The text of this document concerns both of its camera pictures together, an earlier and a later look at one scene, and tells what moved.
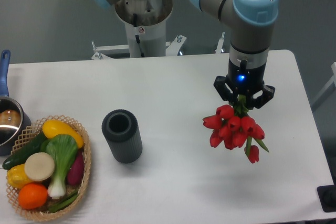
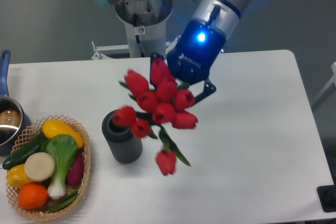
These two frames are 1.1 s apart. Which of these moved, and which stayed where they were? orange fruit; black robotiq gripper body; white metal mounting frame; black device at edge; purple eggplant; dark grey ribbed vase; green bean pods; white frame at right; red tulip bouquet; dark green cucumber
Moved: red tulip bouquet; black robotiq gripper body
Stayed: dark green cucumber; green bean pods; white metal mounting frame; orange fruit; dark grey ribbed vase; purple eggplant; white frame at right; black device at edge
